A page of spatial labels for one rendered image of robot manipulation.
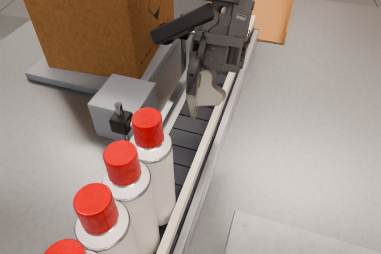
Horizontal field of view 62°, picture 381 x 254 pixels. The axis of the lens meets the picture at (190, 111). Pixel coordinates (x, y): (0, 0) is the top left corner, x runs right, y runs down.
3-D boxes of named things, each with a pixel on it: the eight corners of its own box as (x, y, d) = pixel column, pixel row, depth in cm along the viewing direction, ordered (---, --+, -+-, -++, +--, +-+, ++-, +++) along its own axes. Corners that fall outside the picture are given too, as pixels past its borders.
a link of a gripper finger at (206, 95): (215, 129, 52) (225, 74, 50) (181, 121, 54) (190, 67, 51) (219, 125, 55) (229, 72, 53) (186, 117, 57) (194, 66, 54)
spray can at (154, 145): (169, 232, 46) (160, 140, 32) (136, 221, 47) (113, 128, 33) (181, 201, 50) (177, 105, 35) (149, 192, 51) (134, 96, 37)
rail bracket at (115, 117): (157, 182, 58) (148, 119, 46) (121, 172, 60) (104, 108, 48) (163, 168, 60) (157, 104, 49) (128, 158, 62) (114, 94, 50)
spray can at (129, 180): (148, 268, 43) (127, 182, 28) (116, 251, 44) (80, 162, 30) (166, 233, 46) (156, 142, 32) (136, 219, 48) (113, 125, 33)
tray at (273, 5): (284, 44, 91) (287, 32, 88) (197, 29, 96) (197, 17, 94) (293, -1, 111) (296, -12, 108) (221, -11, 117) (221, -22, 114)
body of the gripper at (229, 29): (236, 77, 49) (252, -5, 46) (182, 67, 51) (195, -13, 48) (241, 72, 56) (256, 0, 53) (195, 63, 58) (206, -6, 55)
